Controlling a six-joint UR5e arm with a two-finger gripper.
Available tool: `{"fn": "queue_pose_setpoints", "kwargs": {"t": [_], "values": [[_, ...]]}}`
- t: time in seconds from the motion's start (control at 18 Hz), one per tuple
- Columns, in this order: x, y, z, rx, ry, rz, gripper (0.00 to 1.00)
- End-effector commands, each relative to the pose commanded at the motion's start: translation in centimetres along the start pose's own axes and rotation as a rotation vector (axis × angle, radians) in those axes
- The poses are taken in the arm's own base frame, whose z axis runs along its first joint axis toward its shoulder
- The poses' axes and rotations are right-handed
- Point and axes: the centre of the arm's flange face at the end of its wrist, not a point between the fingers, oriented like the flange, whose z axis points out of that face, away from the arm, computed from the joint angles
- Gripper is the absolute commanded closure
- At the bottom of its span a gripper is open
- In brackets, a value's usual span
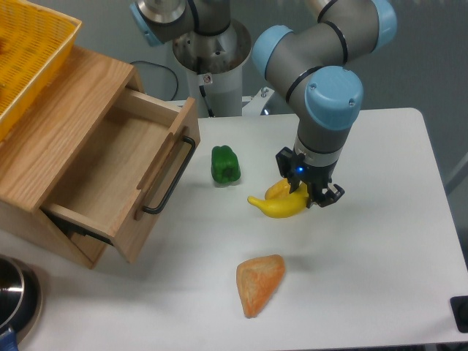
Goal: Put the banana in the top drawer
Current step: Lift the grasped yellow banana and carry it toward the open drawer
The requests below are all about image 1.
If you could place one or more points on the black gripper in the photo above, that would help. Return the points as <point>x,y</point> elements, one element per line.
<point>312,169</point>

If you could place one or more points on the yellow toy banana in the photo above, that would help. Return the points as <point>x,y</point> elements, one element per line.
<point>279,208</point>

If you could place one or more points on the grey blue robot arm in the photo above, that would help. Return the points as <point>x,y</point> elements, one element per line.
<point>307,70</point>

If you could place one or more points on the open wooden top drawer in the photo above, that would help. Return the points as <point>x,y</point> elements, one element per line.
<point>128,161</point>

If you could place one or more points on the wooden drawer cabinet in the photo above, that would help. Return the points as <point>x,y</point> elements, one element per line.
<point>48,137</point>

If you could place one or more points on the yellow toy bell pepper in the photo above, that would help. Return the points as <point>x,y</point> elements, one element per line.
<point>279,190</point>

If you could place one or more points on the green toy bell pepper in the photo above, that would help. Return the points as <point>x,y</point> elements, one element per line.
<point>225,167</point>

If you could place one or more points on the orange toy bread wedge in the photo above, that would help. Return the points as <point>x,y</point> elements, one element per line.
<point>257,279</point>

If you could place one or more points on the black corner table clamp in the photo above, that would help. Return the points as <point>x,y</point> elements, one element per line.
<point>459,306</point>

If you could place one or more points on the steel pot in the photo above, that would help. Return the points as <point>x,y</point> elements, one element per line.
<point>21,297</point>

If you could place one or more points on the yellow plastic basket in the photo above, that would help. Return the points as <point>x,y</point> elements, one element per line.
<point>35,43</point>

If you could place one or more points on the black drawer handle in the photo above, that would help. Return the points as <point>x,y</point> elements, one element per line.
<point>160,207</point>

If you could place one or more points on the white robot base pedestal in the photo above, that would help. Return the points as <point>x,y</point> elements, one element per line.
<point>213,67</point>

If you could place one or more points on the blue pot handle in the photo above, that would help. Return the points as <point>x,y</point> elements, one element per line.
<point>8,340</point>

